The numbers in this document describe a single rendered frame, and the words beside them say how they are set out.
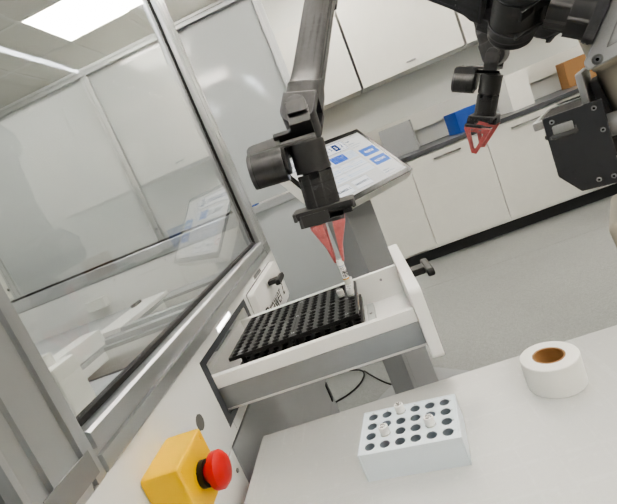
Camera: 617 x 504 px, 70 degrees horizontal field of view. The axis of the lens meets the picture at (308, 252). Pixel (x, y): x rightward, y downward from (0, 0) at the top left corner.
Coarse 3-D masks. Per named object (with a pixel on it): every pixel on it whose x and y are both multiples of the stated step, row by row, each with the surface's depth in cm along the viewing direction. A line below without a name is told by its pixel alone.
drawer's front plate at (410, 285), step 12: (396, 252) 81; (396, 264) 74; (408, 276) 66; (408, 288) 61; (420, 288) 60; (408, 300) 84; (420, 300) 60; (420, 312) 61; (420, 324) 61; (432, 324) 61; (432, 336) 61; (432, 348) 62
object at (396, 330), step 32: (384, 288) 87; (384, 320) 63; (416, 320) 63; (224, 352) 78; (288, 352) 66; (320, 352) 65; (352, 352) 65; (384, 352) 64; (224, 384) 68; (256, 384) 67; (288, 384) 67
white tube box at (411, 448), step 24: (408, 408) 57; (432, 408) 55; (456, 408) 54; (408, 432) 53; (432, 432) 52; (456, 432) 50; (360, 456) 52; (384, 456) 52; (408, 456) 51; (432, 456) 50; (456, 456) 50
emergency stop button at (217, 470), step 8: (208, 456) 47; (216, 456) 46; (224, 456) 47; (208, 464) 46; (216, 464) 46; (224, 464) 47; (208, 472) 45; (216, 472) 45; (224, 472) 46; (208, 480) 45; (216, 480) 45; (224, 480) 46; (216, 488) 46; (224, 488) 46
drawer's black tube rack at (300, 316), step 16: (336, 288) 84; (304, 304) 83; (320, 304) 79; (336, 304) 75; (256, 320) 85; (272, 320) 81; (288, 320) 77; (304, 320) 74; (320, 320) 71; (336, 320) 68; (352, 320) 74; (256, 336) 76; (272, 336) 73; (288, 336) 70; (304, 336) 75; (320, 336) 72; (240, 352) 71; (256, 352) 70; (272, 352) 74
